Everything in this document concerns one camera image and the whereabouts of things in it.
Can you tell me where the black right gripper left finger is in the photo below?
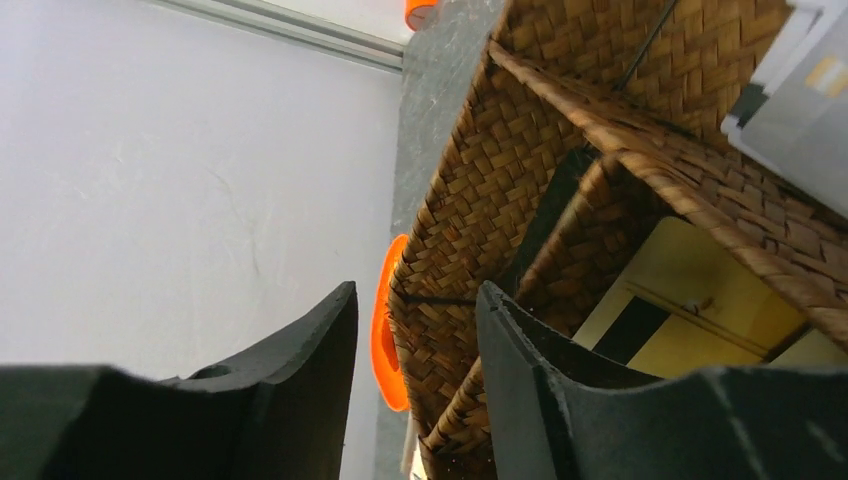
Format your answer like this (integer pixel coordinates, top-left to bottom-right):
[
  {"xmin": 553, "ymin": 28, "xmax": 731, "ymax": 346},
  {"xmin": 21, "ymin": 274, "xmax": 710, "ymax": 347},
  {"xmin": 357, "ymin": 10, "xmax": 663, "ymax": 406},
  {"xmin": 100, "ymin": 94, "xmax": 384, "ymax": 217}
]
[{"xmin": 1, "ymin": 281, "xmax": 358, "ymax": 479}]

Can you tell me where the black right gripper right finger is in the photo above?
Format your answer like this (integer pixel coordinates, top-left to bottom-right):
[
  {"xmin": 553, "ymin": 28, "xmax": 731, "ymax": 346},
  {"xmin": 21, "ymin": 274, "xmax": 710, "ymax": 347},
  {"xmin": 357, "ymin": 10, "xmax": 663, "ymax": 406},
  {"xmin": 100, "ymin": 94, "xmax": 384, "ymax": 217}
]
[{"xmin": 475, "ymin": 282, "xmax": 847, "ymax": 479}]

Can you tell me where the woven wicker divided basket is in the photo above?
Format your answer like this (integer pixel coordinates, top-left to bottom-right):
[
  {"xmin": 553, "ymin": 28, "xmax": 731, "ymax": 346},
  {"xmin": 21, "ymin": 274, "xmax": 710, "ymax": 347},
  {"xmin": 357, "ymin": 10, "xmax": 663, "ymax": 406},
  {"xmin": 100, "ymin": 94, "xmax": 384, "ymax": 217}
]
[{"xmin": 389, "ymin": 1, "xmax": 847, "ymax": 479}]

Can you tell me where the gold card magnetic stripe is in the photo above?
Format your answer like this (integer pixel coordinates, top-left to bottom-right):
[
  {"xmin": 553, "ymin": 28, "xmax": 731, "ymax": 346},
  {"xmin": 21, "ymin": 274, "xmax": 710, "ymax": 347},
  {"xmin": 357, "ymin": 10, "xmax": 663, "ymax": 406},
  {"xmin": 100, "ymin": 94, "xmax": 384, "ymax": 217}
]
[{"xmin": 574, "ymin": 217, "xmax": 807, "ymax": 378}]

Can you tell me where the silver white card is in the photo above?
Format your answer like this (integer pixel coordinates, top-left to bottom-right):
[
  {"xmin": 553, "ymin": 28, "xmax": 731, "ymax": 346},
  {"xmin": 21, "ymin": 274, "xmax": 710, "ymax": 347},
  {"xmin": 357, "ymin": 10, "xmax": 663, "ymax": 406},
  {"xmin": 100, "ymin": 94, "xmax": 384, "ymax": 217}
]
[{"xmin": 721, "ymin": 1, "xmax": 847, "ymax": 215}]

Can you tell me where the orange plastic letter toy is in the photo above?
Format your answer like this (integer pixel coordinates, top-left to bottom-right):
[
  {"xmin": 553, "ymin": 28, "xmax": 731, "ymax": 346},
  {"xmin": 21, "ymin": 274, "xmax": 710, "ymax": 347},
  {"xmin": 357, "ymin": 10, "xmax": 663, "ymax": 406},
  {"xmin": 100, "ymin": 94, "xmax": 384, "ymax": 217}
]
[{"xmin": 370, "ymin": 234, "xmax": 409, "ymax": 412}]

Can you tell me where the orange round cap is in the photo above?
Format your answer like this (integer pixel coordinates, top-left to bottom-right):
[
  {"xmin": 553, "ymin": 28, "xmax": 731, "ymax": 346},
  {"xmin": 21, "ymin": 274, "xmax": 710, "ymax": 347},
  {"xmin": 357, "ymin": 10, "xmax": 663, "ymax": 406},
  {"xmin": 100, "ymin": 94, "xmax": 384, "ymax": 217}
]
[{"xmin": 404, "ymin": 0, "xmax": 439, "ymax": 32}]

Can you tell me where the aluminium frame rail left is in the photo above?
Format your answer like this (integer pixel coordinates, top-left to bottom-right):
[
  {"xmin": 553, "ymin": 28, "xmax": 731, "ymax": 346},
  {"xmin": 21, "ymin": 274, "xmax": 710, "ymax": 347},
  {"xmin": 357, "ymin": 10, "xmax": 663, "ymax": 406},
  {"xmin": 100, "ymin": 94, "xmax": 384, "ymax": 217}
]
[{"xmin": 158, "ymin": 0, "xmax": 404, "ymax": 74}]

